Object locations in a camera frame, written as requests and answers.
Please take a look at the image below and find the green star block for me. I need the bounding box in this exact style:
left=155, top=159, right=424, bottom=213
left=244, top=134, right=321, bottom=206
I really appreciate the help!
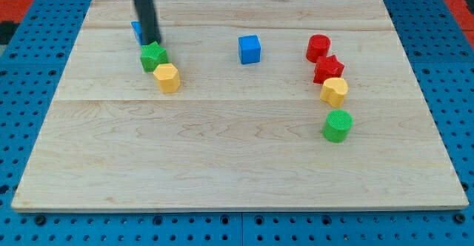
left=140, top=41, right=169, bottom=73

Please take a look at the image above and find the red star block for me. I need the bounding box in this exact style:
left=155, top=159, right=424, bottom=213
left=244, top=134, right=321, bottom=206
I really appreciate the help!
left=313, top=55, right=345, bottom=84

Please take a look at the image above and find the light wooden board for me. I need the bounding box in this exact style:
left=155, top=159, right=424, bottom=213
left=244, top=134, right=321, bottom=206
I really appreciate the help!
left=11, top=0, right=468, bottom=213

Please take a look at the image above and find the blue cube block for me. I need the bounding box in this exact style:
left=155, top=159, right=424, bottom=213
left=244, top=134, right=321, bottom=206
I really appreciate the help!
left=238, top=35, right=261, bottom=64

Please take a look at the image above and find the yellow hexagon block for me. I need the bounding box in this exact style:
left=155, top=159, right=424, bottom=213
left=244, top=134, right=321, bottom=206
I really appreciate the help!
left=153, top=63, right=181, bottom=93

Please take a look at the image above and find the yellow heart block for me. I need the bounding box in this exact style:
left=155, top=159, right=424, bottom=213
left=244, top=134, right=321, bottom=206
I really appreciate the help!
left=320, top=77, right=349, bottom=108

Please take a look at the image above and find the green cylinder block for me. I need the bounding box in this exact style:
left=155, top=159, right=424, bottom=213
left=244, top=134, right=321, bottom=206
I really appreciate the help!
left=322, top=109, right=353, bottom=143

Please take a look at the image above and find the red cylinder block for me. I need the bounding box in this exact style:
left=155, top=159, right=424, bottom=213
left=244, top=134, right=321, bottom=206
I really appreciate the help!
left=306, top=34, right=331, bottom=63

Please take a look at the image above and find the blue block behind stick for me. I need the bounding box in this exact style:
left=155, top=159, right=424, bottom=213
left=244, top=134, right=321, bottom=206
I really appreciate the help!
left=131, top=21, right=143, bottom=45

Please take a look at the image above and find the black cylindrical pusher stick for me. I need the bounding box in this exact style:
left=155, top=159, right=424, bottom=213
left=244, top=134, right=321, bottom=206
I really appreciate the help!
left=133, top=0, right=161, bottom=44

